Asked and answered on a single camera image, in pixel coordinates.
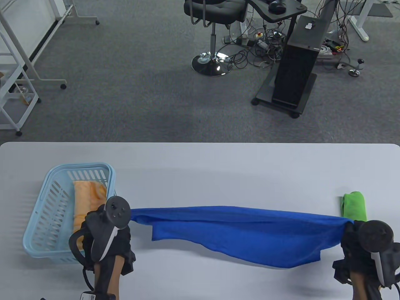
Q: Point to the small metal stand black knob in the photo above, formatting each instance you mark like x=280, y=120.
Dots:
x=354, y=73

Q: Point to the white whiteboard stand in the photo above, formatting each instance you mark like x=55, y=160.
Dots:
x=31, y=67

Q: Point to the person's right hand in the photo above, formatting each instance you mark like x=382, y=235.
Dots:
x=353, y=247

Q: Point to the dark floor mat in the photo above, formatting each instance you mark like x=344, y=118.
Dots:
x=379, y=9

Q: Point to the black desk column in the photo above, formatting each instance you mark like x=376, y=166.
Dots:
x=328, y=12

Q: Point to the person's left forearm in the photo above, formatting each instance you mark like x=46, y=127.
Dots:
x=114, y=278

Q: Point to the black computer tower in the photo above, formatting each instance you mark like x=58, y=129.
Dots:
x=297, y=68

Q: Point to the light blue plastic basket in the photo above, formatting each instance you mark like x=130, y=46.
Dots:
x=78, y=164

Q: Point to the white desk leg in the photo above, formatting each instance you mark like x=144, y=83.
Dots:
x=359, y=22

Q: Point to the person's right forearm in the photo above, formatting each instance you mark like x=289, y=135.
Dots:
x=361, y=287

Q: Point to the white power strip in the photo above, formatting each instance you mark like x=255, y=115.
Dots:
x=232, y=40

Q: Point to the black computer mouse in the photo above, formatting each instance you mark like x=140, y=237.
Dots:
x=276, y=6

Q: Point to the grey floor base plate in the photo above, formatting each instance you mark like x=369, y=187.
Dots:
x=325, y=51

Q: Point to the blue towel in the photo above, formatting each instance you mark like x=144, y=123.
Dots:
x=243, y=231

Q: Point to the white wheeled rack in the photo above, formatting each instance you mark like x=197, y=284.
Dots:
x=12, y=93

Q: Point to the black labelled sensor box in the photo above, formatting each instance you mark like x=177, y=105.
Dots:
x=97, y=296

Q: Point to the black rolling desk stand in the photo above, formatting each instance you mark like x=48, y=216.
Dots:
x=290, y=11

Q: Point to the green rectangular towel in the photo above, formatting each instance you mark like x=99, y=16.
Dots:
x=354, y=206

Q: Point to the black office chair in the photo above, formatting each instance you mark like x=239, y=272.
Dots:
x=215, y=9

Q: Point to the orange towel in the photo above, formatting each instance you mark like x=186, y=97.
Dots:
x=89, y=200

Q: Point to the person's left hand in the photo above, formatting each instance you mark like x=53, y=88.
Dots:
x=123, y=243

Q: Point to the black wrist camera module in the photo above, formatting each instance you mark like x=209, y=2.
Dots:
x=340, y=270

